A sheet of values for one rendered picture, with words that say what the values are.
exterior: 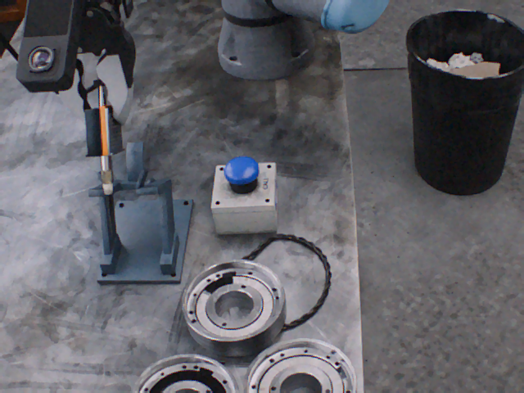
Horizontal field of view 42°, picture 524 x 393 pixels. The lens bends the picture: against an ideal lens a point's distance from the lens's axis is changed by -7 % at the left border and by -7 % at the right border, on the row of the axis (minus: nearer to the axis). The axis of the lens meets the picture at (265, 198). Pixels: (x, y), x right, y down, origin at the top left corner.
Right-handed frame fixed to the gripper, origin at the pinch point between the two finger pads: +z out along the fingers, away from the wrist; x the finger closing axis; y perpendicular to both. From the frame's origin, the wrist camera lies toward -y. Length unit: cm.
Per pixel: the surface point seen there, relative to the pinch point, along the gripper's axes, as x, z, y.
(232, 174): -11.1, 12.4, 4.6
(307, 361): -19.6, 16.9, -17.0
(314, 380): -20.3, 17.6, -18.8
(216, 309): -10.0, 17.7, -9.9
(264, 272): -14.8, 16.3, -6.2
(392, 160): -38, 100, 103
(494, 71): -64, 64, 98
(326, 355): -21.4, 16.8, -16.5
